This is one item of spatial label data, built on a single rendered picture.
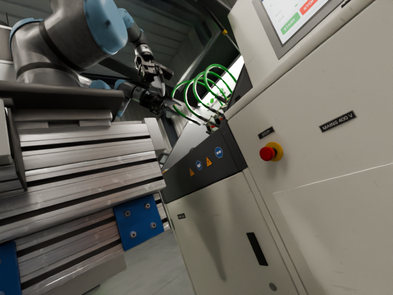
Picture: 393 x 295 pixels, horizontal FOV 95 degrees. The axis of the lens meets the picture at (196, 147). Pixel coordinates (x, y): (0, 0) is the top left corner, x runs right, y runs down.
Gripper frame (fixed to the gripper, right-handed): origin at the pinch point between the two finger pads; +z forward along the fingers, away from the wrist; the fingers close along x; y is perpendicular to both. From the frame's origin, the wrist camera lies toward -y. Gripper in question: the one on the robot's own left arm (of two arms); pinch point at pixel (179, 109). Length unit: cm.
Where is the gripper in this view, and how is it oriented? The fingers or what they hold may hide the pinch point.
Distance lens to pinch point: 99.9
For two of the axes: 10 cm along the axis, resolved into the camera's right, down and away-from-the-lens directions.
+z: 9.1, 4.1, -0.2
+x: 2.2, -5.5, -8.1
